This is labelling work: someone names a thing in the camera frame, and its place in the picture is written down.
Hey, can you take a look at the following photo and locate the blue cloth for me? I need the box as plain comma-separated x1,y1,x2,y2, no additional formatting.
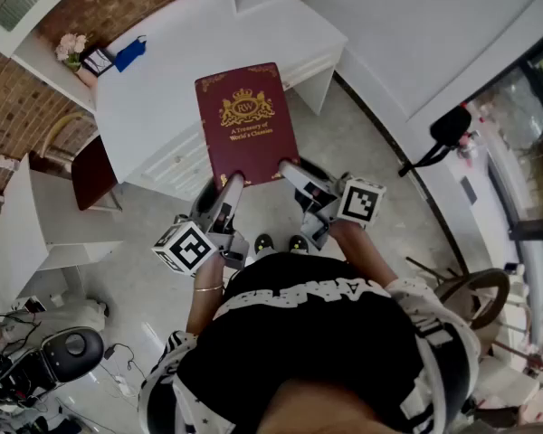
112,34,148,74

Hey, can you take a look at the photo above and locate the white desk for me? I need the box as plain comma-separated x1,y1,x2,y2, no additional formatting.
94,0,349,203

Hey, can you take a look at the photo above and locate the black padded stand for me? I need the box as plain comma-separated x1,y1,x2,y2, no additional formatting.
397,105,474,178

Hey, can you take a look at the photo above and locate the black padded headrest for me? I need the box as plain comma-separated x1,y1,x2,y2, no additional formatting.
40,326,105,383

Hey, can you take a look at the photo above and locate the person's right forearm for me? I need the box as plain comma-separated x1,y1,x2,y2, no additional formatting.
329,222,399,288

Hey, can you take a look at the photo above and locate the white side shelf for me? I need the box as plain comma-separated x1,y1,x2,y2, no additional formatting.
11,27,99,113

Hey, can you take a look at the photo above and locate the round dark wooden stool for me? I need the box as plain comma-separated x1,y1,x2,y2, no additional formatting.
406,255,512,334

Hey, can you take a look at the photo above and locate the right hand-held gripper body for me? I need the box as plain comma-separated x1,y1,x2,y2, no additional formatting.
295,158,387,253

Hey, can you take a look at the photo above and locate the black framed glass door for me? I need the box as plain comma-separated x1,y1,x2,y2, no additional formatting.
461,47,543,243

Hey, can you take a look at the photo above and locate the white low table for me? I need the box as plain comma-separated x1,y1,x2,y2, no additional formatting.
0,154,126,311

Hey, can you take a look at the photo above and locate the black picture frame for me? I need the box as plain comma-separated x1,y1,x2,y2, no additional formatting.
80,46,118,79

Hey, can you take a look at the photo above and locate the pink vase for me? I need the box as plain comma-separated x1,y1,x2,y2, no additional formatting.
74,63,96,88

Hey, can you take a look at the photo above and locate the pale pink flower bunch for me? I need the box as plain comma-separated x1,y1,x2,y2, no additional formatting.
54,33,90,68

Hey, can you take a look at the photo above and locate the person's left black shoe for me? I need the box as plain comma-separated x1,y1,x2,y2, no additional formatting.
254,232,275,255

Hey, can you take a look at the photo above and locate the person's left forearm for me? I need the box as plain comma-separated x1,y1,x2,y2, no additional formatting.
185,253,227,334

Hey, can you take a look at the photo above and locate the dark red gold-print book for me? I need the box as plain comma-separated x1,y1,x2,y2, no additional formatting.
194,61,301,190

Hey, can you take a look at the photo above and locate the person's torso black white shirt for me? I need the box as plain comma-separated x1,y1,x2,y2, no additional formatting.
138,250,481,434

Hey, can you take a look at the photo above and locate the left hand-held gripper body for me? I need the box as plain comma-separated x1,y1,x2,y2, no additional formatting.
151,181,251,278

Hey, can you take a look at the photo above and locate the tangle of floor cables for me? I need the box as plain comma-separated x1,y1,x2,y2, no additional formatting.
102,341,142,398

